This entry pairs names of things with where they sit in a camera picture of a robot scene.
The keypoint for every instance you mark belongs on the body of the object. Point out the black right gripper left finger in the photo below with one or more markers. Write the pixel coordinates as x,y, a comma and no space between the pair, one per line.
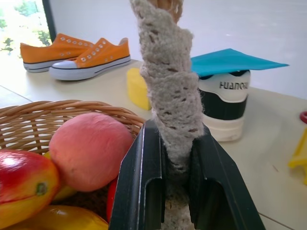
139,182

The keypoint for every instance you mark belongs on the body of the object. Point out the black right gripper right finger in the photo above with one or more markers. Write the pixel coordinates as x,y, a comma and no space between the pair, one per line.
220,187

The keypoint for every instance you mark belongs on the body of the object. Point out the red fruit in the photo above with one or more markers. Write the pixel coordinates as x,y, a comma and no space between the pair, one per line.
111,201

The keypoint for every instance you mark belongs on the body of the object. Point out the pink peach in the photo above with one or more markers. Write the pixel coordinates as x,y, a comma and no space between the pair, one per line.
91,151

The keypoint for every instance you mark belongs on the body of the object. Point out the white and black sneaker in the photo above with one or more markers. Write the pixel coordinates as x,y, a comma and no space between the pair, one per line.
223,107

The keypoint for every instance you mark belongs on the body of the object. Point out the yellow plastic toy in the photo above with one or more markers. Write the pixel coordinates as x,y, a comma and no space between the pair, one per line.
299,158

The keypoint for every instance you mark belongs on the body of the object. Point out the large yellow fruit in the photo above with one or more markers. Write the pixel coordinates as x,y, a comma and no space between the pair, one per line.
60,219

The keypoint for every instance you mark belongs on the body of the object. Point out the yellow sponge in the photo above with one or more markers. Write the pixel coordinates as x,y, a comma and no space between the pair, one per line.
136,88

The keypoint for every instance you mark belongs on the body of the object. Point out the red and yellow mango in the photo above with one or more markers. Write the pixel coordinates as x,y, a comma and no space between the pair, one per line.
21,182

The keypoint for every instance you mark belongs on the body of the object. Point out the blue cloth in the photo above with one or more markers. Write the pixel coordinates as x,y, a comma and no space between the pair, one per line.
230,61

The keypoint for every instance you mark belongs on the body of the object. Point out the orange canvas sneaker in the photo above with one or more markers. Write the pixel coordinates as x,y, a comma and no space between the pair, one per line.
96,60
40,54

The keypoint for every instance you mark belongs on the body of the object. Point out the black window frame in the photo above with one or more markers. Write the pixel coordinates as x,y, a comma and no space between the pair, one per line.
49,19

